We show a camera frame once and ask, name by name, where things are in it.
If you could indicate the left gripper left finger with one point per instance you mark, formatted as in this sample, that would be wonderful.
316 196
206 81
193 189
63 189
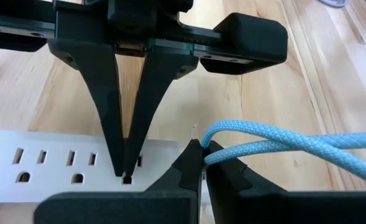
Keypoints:
139 208

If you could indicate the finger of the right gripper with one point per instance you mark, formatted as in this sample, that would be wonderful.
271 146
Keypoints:
151 93
102 93

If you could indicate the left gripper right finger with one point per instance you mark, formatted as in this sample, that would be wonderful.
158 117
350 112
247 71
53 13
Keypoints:
263 208

